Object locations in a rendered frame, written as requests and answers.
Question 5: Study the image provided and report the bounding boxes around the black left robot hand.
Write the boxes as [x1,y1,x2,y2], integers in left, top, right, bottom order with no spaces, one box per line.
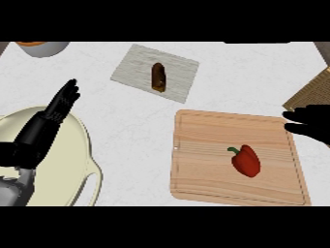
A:
[0,77,83,171]

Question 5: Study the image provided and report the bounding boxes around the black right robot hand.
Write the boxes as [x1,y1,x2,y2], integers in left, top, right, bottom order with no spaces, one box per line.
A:
[282,104,330,153]

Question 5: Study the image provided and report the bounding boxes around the wicker basket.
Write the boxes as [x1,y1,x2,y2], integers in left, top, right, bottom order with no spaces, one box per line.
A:
[282,51,330,155]

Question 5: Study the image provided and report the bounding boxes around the red bell pepper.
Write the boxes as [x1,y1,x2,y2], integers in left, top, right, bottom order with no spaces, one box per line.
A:
[226,143,263,178]

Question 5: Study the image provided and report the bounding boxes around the wooden cutting board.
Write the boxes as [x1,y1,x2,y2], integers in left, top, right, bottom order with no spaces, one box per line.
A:
[168,108,313,206]

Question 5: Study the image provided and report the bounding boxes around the grey bowl with orange content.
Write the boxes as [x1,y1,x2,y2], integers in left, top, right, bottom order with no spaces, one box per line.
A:
[15,41,71,59]

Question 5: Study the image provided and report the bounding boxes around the grey cloth placemat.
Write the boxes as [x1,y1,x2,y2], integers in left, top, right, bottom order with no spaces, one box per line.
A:
[109,43,202,105]

